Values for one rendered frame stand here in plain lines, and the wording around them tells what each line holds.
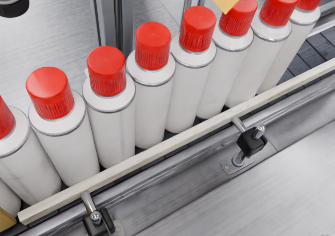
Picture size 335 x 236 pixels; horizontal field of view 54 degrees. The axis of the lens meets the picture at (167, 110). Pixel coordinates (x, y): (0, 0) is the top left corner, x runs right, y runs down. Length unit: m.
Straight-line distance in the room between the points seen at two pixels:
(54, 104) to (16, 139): 0.05
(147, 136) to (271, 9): 0.21
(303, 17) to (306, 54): 0.21
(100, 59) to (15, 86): 0.34
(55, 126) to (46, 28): 0.40
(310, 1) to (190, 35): 0.16
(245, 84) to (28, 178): 0.29
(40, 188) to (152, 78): 0.18
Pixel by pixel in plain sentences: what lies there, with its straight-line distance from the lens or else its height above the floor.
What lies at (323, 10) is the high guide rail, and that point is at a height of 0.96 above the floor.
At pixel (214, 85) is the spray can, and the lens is 0.43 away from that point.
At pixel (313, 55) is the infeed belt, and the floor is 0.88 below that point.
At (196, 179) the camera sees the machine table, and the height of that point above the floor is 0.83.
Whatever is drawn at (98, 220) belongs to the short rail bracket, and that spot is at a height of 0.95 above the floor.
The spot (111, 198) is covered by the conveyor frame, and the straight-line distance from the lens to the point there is 0.46.
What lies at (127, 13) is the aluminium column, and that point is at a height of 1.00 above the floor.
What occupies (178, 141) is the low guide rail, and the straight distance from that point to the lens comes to 0.44.
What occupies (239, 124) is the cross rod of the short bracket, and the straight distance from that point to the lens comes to 0.48.
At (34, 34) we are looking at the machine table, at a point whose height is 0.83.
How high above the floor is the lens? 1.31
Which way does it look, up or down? 59 degrees down
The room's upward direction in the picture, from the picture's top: 10 degrees clockwise
